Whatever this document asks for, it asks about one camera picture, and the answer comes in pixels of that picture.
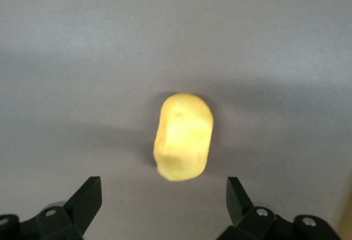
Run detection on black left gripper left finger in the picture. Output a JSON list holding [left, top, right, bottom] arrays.
[[0, 176, 103, 240]]

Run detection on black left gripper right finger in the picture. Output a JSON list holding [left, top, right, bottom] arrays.
[[217, 176, 340, 240]]

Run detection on yellow potato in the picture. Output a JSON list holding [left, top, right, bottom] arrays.
[[152, 92, 215, 182]]

